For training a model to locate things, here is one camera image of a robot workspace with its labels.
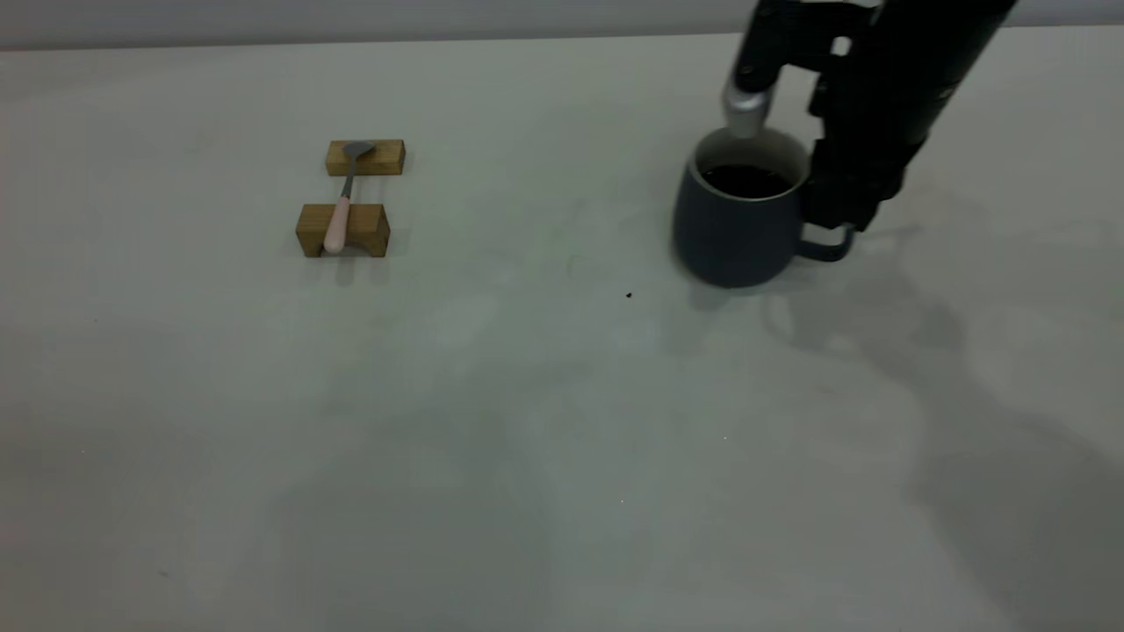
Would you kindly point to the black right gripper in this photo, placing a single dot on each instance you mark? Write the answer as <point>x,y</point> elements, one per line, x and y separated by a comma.
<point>922,61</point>

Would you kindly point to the dark grey ceramic mug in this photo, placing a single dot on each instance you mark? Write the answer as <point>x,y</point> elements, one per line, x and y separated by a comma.
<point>733,241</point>

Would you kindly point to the dark coffee liquid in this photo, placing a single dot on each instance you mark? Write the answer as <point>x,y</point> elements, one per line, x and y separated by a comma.
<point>745,181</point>

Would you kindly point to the flat wooden block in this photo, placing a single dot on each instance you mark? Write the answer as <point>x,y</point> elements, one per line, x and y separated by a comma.
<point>386,160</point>

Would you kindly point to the notched wooden block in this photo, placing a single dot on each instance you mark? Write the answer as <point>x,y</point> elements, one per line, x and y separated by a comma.
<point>369,228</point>

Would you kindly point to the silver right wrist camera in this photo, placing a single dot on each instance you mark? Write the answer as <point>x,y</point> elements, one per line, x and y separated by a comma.
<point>747,110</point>

